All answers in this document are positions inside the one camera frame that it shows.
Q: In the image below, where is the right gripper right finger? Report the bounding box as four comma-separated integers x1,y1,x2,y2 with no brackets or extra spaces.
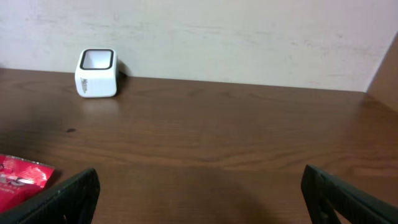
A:
301,165,397,224

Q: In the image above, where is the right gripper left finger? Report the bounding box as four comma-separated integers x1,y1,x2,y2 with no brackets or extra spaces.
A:
1,168,100,224

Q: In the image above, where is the red snack bag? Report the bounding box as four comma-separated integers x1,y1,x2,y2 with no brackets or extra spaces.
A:
1,154,55,213

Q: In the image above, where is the white barcode scanner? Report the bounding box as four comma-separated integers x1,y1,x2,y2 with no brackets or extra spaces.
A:
75,48,119,98

